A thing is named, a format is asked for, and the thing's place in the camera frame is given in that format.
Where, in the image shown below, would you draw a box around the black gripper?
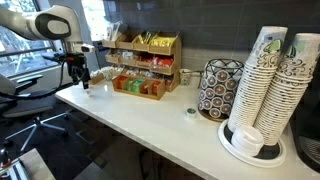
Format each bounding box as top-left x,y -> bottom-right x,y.
64,53 -> 90,90

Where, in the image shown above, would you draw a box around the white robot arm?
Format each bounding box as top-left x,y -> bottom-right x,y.
0,5 -> 95,89

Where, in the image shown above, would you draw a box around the patterned paper cup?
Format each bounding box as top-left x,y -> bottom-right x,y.
101,66 -> 114,81

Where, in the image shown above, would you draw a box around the clear wrapped cutlery packs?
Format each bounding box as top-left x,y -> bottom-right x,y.
105,21 -> 122,41

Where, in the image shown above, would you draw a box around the front wooden tea tray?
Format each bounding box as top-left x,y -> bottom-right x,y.
112,75 -> 166,100

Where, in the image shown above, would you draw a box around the grey office chair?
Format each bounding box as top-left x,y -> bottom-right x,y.
0,75 -> 68,152

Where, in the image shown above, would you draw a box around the tiered wooden condiment organizer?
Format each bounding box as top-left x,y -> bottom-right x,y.
102,30 -> 182,92

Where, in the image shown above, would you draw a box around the red sachets pile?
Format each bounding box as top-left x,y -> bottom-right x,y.
143,56 -> 173,68

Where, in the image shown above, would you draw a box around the yellow sachets pile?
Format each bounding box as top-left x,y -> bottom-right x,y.
151,36 -> 174,47

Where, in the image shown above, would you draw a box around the small patterned cup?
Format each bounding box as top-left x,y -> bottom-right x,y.
179,69 -> 192,85

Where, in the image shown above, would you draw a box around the green lid coffee pod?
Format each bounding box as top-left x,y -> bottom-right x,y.
186,108 -> 196,119

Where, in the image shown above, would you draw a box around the white cup lids stack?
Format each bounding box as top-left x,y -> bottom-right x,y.
231,125 -> 264,157

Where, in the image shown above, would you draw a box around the left paper cup stack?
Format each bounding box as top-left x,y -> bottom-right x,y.
227,26 -> 288,132

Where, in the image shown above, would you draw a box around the paper cup stack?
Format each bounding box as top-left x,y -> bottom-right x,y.
254,33 -> 320,146
227,26 -> 288,132

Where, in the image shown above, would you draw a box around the right paper cup stack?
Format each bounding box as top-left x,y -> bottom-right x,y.
254,33 -> 320,146

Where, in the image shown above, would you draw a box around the black coffee machine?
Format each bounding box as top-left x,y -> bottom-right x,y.
290,67 -> 320,173

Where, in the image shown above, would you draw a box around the black wire pod holder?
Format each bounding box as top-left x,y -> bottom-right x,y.
198,58 -> 244,121

